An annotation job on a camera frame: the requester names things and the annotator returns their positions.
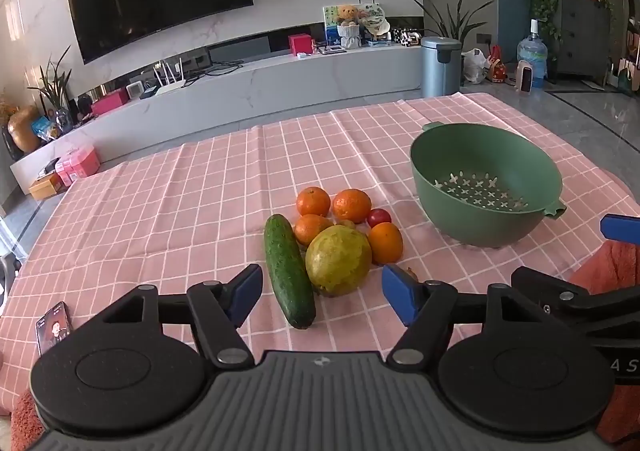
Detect orange gourd vase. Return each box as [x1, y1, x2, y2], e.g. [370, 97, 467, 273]
[7, 105, 43, 154]

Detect green cucumber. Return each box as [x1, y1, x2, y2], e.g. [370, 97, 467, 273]
[264, 214, 317, 330]

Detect cow figurines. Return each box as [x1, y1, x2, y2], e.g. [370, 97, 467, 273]
[392, 28, 421, 48]

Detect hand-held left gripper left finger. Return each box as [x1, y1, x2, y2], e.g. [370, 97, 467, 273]
[95, 263, 264, 370]

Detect white plastic bag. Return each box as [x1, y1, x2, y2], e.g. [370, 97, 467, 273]
[462, 48, 488, 84]

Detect red gift bag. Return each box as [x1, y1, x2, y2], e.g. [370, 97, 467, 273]
[487, 45, 508, 83]

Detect orange mandarin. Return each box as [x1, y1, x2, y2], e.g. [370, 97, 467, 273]
[296, 186, 332, 218]
[332, 188, 372, 224]
[368, 222, 404, 266]
[293, 214, 335, 247]

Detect small pink heater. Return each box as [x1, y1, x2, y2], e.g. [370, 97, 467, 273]
[515, 60, 535, 93]

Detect white long media console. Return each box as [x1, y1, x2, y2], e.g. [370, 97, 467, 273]
[10, 44, 426, 192]

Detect grey-blue pedal bin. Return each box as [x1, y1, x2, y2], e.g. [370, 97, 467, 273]
[421, 36, 463, 97]

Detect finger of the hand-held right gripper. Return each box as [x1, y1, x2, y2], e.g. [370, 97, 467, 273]
[599, 214, 640, 247]
[511, 266, 640, 332]

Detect coral fleece clothing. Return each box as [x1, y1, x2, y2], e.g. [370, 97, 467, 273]
[10, 241, 640, 451]

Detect black smartphone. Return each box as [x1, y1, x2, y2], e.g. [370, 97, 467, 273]
[35, 301, 73, 358]

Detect grey chest of drawers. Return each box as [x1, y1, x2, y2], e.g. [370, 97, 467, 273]
[554, 0, 613, 82]

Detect pink rectangular box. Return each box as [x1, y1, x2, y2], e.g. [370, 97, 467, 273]
[91, 87, 130, 117]

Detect green plastic colander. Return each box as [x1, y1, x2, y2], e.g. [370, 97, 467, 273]
[410, 121, 568, 248]

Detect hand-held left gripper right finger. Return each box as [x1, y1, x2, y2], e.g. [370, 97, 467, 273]
[381, 263, 551, 366]

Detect pink plastic storage box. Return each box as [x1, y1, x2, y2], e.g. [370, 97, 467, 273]
[55, 144, 101, 187]

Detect round paper fan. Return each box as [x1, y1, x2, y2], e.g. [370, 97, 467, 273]
[360, 16, 391, 39]

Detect potted long-leaf plant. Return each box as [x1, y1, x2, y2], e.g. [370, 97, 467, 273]
[27, 46, 76, 132]

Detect small cardboard box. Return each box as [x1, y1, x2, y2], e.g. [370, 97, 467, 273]
[28, 172, 63, 201]

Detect blue water jug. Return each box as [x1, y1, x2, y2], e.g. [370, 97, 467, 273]
[517, 18, 549, 89]

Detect teddy bear bouquet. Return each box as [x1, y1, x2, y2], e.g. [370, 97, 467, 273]
[336, 4, 362, 50]

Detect green spiky-leaf plant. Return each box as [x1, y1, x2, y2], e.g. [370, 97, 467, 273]
[410, 0, 493, 39]

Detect white wifi router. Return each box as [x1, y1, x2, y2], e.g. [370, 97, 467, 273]
[152, 60, 187, 96]

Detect pink checked tablecloth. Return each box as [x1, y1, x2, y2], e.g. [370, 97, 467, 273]
[0, 91, 640, 422]

